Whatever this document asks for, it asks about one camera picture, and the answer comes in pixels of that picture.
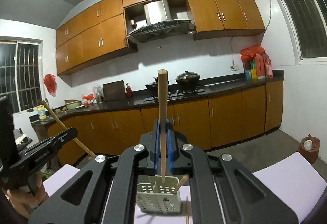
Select black cooking pot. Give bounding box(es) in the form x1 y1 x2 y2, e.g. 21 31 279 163
145 76 170 91

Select green plastic basin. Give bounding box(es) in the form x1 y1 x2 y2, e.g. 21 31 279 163
64 99 82 111

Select black gas stove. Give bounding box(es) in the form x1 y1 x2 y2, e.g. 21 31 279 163
143 87 206 102

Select large red plastic bag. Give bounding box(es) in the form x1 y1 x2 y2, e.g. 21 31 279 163
240 45 264 62

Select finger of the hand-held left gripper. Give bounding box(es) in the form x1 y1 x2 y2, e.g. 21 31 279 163
19 127 78 171

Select small barred window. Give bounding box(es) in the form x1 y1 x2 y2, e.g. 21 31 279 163
0 36 43 114

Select white cloth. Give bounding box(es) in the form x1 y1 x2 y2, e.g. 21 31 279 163
15 134 28 146

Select steel range hood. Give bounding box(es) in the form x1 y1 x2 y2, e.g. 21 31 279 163
128 0 196 44

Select white perforated utensil holder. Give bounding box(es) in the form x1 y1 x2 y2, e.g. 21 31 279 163
135 175 182 215

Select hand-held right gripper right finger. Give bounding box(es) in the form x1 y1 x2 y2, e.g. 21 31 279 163
166 119 299 224

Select yellow blue detergent bottle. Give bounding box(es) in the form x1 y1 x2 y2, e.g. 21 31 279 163
37 105 47 120

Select dark wooden cutting board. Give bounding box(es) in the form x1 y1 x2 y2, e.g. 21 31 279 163
103 80 126 102

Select wok with glass lid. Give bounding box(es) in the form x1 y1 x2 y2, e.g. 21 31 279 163
175 70 201 86

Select hanging red plastic bag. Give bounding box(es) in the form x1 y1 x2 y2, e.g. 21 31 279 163
43 74 56 97

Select wooden kitchen cabinets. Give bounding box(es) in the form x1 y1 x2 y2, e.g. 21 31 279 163
56 0 265 76
33 80 284 167

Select wooden lower kitchen cabinets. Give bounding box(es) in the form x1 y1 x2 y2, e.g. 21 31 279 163
33 80 284 167

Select black kitchen countertop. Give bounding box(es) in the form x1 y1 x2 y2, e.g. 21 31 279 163
29 70 284 126

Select red oil bottle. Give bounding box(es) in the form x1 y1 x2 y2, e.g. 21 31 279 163
263 52 274 79
255 53 266 80

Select person's left hand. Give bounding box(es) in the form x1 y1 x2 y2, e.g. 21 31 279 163
5 174 49 218

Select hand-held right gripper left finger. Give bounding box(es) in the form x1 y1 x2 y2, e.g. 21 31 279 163
28 119 162 224

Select large barred window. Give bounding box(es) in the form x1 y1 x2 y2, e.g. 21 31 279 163
263 0 327 64

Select white power cable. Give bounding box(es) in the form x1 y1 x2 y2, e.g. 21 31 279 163
231 0 273 67

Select colourful carton box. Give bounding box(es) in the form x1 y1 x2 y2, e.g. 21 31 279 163
243 60 257 82

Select wooden upper kitchen cabinets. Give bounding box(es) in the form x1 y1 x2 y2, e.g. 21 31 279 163
56 0 265 76

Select clear glass jars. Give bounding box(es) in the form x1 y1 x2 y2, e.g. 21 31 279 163
93 85 105 104

